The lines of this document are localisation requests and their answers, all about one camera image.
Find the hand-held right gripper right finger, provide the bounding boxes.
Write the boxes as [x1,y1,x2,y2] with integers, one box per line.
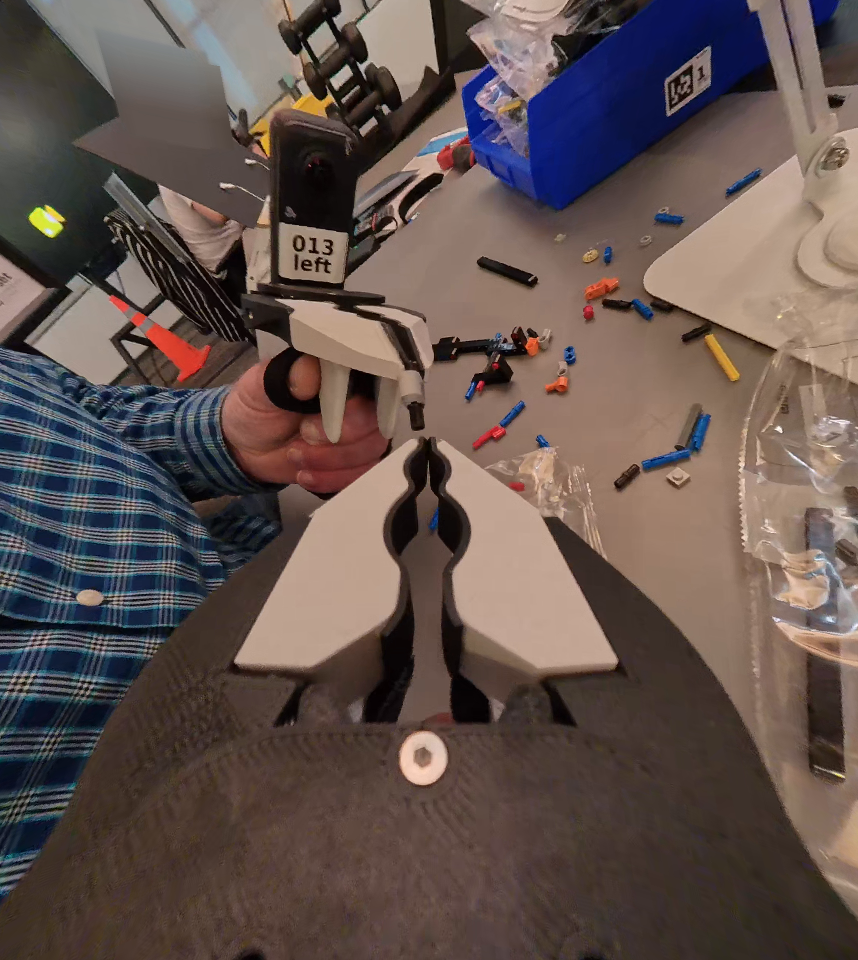
[431,441,620,726]

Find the person's left hand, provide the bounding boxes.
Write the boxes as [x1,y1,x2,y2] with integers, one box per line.
[221,352,394,501]

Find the black lego beam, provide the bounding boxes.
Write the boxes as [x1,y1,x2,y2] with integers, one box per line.
[477,256,538,288]

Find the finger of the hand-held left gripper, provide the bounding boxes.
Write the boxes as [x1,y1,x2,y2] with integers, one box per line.
[356,304,435,370]
[288,309,412,378]

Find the orange traffic cone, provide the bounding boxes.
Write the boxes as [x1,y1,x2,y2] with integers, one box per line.
[108,294,214,382]

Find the white blue paper sheet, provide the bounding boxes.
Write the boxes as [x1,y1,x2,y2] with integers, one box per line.
[402,129,471,177]

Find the white stand base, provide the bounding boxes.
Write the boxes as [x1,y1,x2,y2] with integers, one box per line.
[642,0,858,365]

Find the dark flat tablet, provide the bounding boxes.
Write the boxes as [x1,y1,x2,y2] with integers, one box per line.
[357,171,418,219]

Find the scattered small lego pins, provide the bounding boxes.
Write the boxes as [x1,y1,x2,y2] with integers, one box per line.
[465,168,763,492]

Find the black dumbbell rack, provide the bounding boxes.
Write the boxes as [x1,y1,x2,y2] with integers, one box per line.
[277,0,460,132]

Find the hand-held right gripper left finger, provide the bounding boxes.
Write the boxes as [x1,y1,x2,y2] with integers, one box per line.
[234,437,431,726]

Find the yellow lego axle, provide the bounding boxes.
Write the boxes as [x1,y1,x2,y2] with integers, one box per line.
[704,333,741,382]

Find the small clear plastic bag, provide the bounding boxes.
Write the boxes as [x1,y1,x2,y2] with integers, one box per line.
[485,448,596,541]

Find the black lego assembly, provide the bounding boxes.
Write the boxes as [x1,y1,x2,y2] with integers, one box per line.
[432,326,554,385]

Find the large clear lego parts bag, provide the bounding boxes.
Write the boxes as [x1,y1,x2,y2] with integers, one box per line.
[736,288,858,946]

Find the bundle of clear parts bags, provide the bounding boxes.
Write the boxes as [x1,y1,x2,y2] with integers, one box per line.
[466,0,670,147]

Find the blue plastic parts bin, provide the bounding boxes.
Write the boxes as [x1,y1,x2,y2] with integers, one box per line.
[462,0,840,213]

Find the person's plaid shirt torso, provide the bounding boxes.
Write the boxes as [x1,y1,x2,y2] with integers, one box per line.
[0,585,212,960]

